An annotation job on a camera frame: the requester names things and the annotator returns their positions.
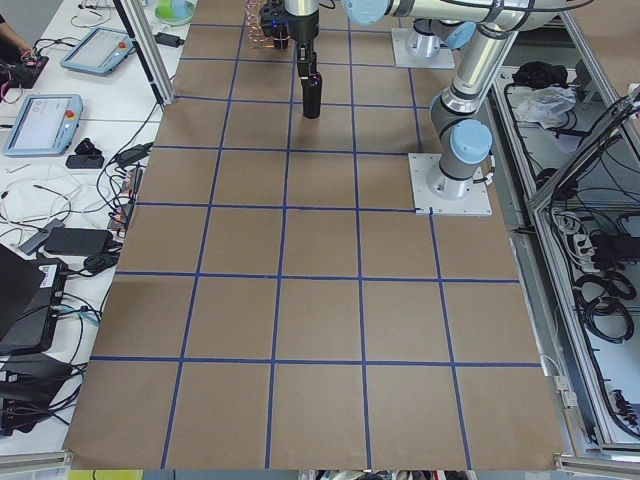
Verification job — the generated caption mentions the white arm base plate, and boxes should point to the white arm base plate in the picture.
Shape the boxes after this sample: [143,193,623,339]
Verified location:
[391,28,455,70]
[408,153,492,217]

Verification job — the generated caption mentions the black laptop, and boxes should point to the black laptop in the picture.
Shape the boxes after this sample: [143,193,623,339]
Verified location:
[1,246,67,355]

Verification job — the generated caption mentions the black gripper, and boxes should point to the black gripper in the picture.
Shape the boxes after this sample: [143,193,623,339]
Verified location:
[260,0,290,50]
[296,40,319,80]

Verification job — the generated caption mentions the blue teach pendant near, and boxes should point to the blue teach pendant near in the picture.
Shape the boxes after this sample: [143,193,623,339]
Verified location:
[3,94,84,158]

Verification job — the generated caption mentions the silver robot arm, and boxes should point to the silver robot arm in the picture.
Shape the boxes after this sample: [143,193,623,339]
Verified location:
[342,1,568,200]

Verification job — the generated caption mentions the green plate with blocks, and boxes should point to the green plate with blocks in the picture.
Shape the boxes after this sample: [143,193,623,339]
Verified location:
[154,0,195,26]

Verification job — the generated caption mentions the aluminium frame post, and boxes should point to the aluminium frame post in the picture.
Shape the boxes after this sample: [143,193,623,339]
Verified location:
[113,0,175,107]

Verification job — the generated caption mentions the copper wire wine rack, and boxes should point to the copper wire wine rack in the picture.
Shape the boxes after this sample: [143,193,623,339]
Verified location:
[245,0,275,49]

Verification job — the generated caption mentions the black power adapter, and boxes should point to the black power adapter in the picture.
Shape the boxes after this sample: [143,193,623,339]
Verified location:
[44,227,112,256]

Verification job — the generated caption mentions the blue teach pendant far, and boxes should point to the blue teach pendant far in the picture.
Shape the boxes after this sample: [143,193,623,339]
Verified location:
[60,27,134,76]

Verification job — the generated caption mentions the person's hand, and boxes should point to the person's hand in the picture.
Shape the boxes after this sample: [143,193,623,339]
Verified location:
[15,42,33,57]

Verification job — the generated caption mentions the blue teach pendant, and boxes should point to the blue teach pendant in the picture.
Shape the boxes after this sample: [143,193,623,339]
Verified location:
[60,27,134,76]
[3,94,84,158]

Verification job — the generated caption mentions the dark glass wine bottle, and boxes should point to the dark glass wine bottle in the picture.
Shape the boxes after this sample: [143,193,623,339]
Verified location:
[301,73,323,119]

